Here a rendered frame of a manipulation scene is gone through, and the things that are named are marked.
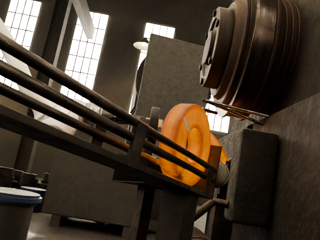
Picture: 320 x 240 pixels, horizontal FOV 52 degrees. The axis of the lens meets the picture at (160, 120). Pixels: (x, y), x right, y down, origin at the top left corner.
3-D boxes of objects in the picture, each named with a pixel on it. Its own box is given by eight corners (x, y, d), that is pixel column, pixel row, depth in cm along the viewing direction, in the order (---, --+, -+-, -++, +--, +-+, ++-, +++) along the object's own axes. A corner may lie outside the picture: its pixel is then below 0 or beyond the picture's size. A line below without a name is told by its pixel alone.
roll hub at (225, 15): (208, 97, 128) (218, 30, 133) (227, 75, 100) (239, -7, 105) (194, 94, 128) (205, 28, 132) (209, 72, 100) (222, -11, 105)
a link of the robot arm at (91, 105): (83, 123, 122) (99, 125, 122) (86, 99, 123) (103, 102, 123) (86, 127, 130) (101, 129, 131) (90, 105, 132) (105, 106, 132)
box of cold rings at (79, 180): (136, 226, 411) (147, 164, 425) (141, 240, 330) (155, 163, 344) (53, 213, 401) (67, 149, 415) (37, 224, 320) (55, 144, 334)
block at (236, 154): (261, 225, 88) (271, 137, 92) (273, 230, 80) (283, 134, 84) (222, 218, 88) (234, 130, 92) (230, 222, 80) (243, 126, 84)
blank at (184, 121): (190, 204, 61) (175, 201, 63) (217, 144, 70) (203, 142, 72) (164, 147, 52) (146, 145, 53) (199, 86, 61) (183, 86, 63)
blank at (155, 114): (159, 114, 137) (151, 113, 137) (161, 102, 123) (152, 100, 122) (155, 150, 133) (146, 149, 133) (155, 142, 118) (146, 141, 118)
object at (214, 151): (212, 199, 64) (222, 146, 67) (211, 199, 64) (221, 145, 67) (179, 193, 68) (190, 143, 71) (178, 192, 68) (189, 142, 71)
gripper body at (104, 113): (101, 126, 131) (124, 129, 131) (98, 123, 122) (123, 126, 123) (104, 108, 132) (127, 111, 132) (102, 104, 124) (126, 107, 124)
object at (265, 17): (224, 129, 136) (239, 25, 144) (267, 105, 89) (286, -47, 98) (208, 126, 136) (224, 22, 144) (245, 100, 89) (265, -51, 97)
